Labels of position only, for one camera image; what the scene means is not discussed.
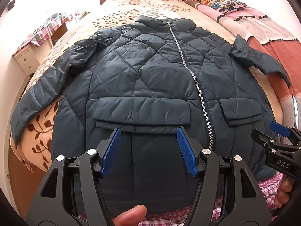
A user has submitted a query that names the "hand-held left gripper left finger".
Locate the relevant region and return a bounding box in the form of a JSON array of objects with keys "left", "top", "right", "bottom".
[{"left": 25, "top": 128, "right": 122, "bottom": 226}]

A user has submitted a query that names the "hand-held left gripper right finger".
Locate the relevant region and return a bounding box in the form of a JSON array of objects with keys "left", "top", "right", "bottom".
[{"left": 177, "top": 126, "right": 273, "bottom": 226}]

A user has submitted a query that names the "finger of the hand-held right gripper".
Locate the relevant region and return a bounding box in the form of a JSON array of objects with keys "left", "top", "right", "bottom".
[
  {"left": 270, "top": 121, "right": 301, "bottom": 146},
  {"left": 251, "top": 129, "right": 280, "bottom": 150}
]

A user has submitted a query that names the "dark teal quilted jacket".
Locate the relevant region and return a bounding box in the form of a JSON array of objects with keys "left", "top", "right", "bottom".
[{"left": 11, "top": 15, "right": 291, "bottom": 215}]

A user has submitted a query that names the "person's right hand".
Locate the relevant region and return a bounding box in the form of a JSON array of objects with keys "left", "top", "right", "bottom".
[{"left": 274, "top": 176, "right": 294, "bottom": 209}]

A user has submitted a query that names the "person's left hand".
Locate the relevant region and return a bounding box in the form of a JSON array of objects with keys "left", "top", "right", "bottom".
[{"left": 112, "top": 211, "right": 148, "bottom": 226}]

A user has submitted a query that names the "bed with leaf-pattern blanket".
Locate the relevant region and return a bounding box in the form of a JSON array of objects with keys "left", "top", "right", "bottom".
[{"left": 9, "top": 0, "right": 236, "bottom": 171}]

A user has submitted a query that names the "pink striped blanket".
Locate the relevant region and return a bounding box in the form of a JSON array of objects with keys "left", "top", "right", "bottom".
[{"left": 180, "top": 0, "right": 301, "bottom": 132}]

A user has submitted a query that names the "white drawer cabinet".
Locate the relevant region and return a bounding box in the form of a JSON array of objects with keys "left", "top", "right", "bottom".
[{"left": 14, "top": 44, "right": 41, "bottom": 76}]

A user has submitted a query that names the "cartoon-print cushion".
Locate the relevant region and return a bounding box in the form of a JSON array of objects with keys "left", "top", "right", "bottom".
[{"left": 202, "top": 0, "right": 248, "bottom": 13}]

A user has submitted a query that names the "plaid tablecloth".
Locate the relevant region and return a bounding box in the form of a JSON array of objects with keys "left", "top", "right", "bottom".
[{"left": 20, "top": 11, "right": 81, "bottom": 48}]

